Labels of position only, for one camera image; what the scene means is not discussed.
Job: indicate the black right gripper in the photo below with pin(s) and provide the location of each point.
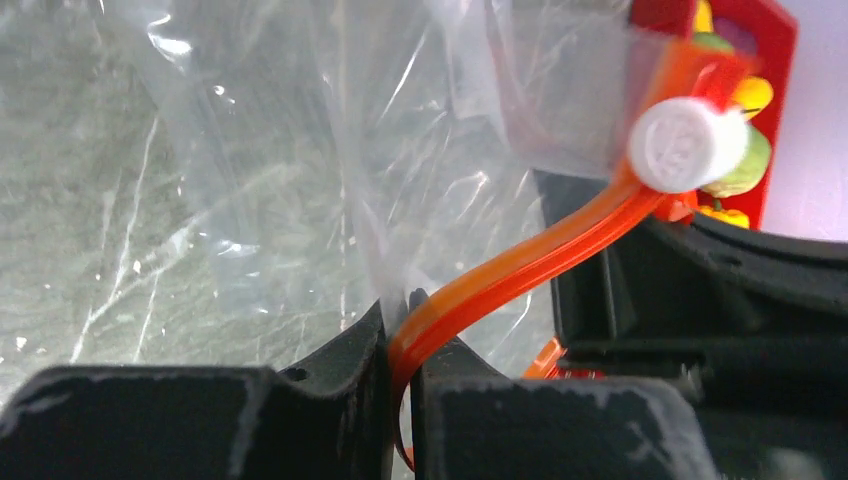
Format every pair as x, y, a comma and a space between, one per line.
750, 328

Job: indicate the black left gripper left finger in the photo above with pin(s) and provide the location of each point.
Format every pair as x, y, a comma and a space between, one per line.
324, 417

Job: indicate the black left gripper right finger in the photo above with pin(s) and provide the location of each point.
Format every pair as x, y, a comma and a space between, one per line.
470, 422

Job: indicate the clear zip bag orange zipper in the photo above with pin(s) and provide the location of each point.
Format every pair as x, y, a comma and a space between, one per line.
236, 183

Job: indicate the red plastic bin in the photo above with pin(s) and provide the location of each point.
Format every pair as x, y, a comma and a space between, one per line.
705, 142

